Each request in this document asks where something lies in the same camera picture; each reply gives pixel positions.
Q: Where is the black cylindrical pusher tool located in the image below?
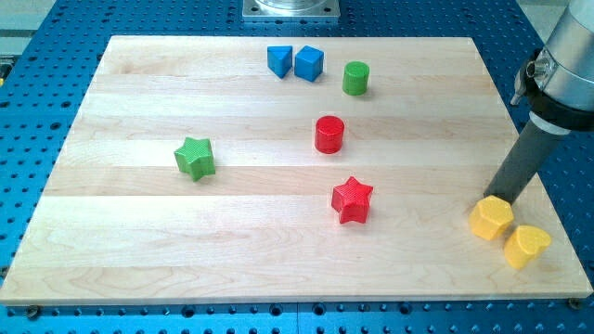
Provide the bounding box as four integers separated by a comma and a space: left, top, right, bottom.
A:
484, 120, 564, 204

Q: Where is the red cylinder block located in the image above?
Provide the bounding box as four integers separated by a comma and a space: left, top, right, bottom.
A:
314, 115, 345, 154

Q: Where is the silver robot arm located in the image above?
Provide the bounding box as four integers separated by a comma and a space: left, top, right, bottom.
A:
484, 0, 593, 204

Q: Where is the yellow hexagon block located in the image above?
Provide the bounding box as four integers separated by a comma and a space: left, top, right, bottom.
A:
469, 195, 514, 240

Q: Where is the yellow heart block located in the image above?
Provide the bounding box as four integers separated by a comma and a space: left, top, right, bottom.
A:
503, 225, 552, 270

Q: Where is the red star block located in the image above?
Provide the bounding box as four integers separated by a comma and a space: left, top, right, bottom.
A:
331, 176, 374, 224

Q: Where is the green cylinder block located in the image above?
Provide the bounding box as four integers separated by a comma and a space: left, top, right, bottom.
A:
342, 61, 370, 96

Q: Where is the blue cube block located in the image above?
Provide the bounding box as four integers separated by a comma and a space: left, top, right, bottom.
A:
294, 45, 324, 82

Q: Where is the blue triangle block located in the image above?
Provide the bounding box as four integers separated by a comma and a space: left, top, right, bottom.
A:
266, 45, 292, 79

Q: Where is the wooden board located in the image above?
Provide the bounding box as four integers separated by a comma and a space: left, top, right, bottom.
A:
1, 36, 592, 306

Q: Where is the green star block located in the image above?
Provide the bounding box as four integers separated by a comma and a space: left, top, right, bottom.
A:
174, 137, 215, 182

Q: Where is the blue perforated table plate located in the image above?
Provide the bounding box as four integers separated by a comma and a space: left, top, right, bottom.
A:
1, 1, 593, 333

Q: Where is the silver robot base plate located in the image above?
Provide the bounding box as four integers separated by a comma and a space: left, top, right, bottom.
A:
241, 0, 341, 20

